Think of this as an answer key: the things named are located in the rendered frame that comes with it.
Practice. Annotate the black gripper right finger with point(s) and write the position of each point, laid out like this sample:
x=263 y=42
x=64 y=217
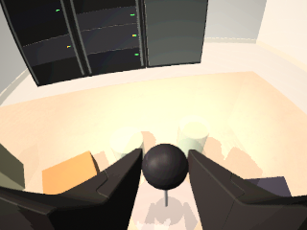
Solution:
x=228 y=202

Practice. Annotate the pale yellow block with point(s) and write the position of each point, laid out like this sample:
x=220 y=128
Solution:
x=11 y=171

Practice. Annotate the glass coffee press with black knob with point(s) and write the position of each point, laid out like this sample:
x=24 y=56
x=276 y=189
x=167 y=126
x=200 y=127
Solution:
x=165 y=201

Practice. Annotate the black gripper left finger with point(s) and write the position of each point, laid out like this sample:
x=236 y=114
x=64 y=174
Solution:
x=103 y=202

